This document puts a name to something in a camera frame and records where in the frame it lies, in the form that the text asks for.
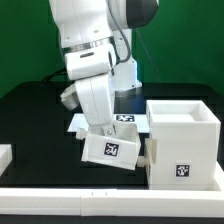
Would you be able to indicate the large white drawer box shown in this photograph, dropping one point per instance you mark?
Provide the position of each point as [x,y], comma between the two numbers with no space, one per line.
[187,139]

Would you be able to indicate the paper sheet with fiducial markers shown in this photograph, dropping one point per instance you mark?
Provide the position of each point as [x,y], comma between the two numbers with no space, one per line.
[140,120]

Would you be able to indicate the white front fence bar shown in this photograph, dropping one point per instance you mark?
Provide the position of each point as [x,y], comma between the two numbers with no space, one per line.
[112,202]

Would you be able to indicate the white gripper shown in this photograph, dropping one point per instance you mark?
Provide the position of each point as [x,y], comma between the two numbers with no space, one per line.
[96,98]

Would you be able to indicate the small white drawer with knob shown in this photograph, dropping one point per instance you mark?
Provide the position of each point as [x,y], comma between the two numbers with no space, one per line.
[119,150]

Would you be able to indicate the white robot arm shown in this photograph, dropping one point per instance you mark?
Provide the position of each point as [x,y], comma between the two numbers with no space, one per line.
[86,31]

